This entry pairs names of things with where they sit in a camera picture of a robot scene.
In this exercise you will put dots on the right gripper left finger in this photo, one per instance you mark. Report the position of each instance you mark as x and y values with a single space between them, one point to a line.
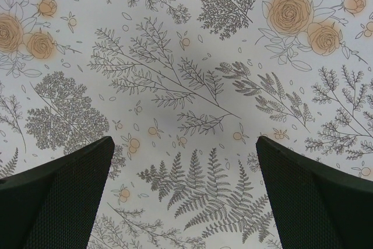
54 205

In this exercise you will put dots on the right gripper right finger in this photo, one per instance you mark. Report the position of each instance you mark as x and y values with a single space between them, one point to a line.
314 205

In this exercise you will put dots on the floral patterned table mat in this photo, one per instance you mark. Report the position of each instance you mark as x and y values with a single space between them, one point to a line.
185 88

